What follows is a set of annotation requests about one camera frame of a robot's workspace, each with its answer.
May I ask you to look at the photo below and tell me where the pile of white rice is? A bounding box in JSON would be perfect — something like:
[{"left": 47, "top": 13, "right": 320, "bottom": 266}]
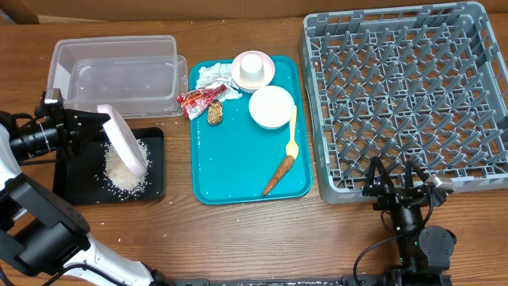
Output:
[{"left": 100, "top": 142, "right": 151, "bottom": 200}]

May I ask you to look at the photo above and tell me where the crumpled white tissue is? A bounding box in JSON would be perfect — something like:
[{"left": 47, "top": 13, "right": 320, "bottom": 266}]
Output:
[{"left": 195, "top": 63, "right": 242, "bottom": 102}]

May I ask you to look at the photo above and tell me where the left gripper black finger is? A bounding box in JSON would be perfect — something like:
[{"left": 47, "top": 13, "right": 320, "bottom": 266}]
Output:
[
  {"left": 67, "top": 125, "right": 103, "bottom": 158},
  {"left": 75, "top": 110, "right": 110, "bottom": 129}
]

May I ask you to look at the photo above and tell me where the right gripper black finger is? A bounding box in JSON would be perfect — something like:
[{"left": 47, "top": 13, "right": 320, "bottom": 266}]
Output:
[
  {"left": 362, "top": 157, "right": 394, "bottom": 196},
  {"left": 403, "top": 158, "right": 430, "bottom": 194}
]

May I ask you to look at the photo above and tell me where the brown meat patty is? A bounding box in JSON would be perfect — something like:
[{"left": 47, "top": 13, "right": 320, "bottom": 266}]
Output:
[{"left": 207, "top": 101, "right": 224, "bottom": 126}]

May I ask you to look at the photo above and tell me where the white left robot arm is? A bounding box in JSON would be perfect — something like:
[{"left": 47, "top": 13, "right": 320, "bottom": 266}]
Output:
[{"left": 1, "top": 105, "right": 174, "bottom": 285}]

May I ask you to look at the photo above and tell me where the yellow plastic spoon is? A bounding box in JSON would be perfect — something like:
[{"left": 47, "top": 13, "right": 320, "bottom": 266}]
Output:
[{"left": 286, "top": 106, "right": 299, "bottom": 160}]

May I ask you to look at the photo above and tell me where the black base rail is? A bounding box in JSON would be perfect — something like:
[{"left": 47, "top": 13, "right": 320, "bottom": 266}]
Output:
[{"left": 170, "top": 274, "right": 401, "bottom": 286}]

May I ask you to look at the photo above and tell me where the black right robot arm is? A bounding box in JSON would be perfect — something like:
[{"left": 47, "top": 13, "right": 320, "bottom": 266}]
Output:
[{"left": 352, "top": 157, "right": 456, "bottom": 286}]

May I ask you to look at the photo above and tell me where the grey dish rack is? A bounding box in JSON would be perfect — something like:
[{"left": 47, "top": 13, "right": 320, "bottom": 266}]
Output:
[{"left": 299, "top": 2, "right": 507, "bottom": 204}]

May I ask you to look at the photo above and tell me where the clear plastic storage bin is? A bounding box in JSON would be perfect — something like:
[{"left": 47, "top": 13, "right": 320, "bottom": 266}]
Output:
[{"left": 47, "top": 35, "right": 188, "bottom": 119}]

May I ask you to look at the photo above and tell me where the red snack wrapper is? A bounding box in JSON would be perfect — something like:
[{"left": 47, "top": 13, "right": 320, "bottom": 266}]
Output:
[{"left": 176, "top": 84, "right": 226, "bottom": 120}]

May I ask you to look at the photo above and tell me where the teal serving tray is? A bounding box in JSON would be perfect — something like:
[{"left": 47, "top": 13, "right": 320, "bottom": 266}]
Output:
[{"left": 190, "top": 56, "right": 313, "bottom": 205}]

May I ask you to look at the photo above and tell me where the brown carrot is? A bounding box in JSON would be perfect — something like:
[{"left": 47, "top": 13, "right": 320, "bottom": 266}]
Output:
[{"left": 262, "top": 156, "right": 294, "bottom": 196}]

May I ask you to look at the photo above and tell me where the white upturned cup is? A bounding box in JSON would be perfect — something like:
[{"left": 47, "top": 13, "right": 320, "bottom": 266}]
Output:
[{"left": 240, "top": 53, "right": 264, "bottom": 81}]

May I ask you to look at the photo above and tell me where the black plastic tray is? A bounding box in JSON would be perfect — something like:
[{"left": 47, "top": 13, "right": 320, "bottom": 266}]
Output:
[{"left": 53, "top": 127, "right": 165, "bottom": 205}]

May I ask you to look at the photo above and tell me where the white bowl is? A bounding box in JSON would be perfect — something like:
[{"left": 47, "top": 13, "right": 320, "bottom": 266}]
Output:
[{"left": 248, "top": 86, "right": 295, "bottom": 129}]

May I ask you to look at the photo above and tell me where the white round plate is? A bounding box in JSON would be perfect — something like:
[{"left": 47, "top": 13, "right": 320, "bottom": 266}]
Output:
[{"left": 97, "top": 104, "right": 147, "bottom": 179}]

